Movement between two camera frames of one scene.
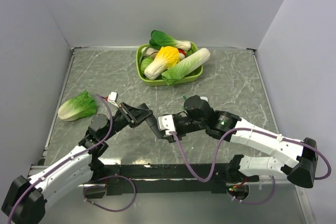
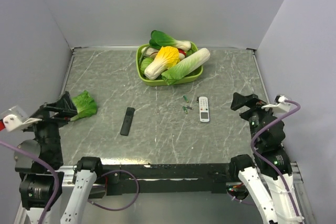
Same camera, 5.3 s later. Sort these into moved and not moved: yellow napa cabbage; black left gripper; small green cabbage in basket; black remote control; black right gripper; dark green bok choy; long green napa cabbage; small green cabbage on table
Moved: black remote control; black right gripper; black left gripper
Not moved: dark green bok choy; long green napa cabbage; small green cabbage in basket; yellow napa cabbage; small green cabbage on table
